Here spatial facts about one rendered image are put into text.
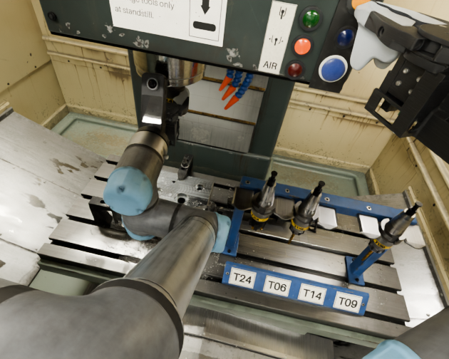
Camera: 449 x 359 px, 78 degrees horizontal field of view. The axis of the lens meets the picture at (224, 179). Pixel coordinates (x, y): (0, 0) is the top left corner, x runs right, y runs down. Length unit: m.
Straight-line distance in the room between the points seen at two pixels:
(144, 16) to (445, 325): 0.44
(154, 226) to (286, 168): 1.36
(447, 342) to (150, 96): 0.53
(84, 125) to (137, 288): 1.88
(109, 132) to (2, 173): 0.68
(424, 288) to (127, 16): 1.25
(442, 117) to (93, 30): 0.44
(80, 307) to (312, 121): 1.58
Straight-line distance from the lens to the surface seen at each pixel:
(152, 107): 0.58
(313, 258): 1.06
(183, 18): 0.42
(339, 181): 1.88
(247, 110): 1.20
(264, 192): 0.67
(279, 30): 0.40
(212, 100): 1.20
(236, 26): 0.41
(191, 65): 0.61
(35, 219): 1.46
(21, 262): 1.39
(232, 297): 0.92
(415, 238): 0.85
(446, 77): 0.29
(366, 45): 0.35
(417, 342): 0.22
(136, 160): 0.49
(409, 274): 1.33
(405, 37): 0.30
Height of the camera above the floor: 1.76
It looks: 46 degrees down
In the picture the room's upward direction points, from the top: 10 degrees clockwise
